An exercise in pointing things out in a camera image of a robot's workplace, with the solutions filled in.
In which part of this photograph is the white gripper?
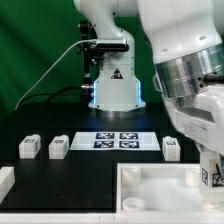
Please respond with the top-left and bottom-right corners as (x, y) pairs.
(163, 86), (224, 155)

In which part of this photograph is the white square tabletop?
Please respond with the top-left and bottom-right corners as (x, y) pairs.
(116, 163), (224, 213)

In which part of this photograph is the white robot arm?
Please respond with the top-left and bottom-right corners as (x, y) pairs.
(73, 0), (224, 155)

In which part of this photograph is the white tag sheet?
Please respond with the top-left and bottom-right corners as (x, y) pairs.
(70, 132), (160, 151)

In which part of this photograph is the white obstacle block left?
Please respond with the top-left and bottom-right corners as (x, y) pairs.
(0, 167), (15, 204)

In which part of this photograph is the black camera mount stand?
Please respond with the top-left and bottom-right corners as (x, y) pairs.
(77, 20), (129, 88)

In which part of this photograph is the white cable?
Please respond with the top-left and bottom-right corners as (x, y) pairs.
(14, 39), (98, 111)

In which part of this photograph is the white front rail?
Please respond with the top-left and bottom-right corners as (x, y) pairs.
(0, 213), (224, 224)

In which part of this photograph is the black cable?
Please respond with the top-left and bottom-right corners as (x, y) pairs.
(16, 86), (84, 109)

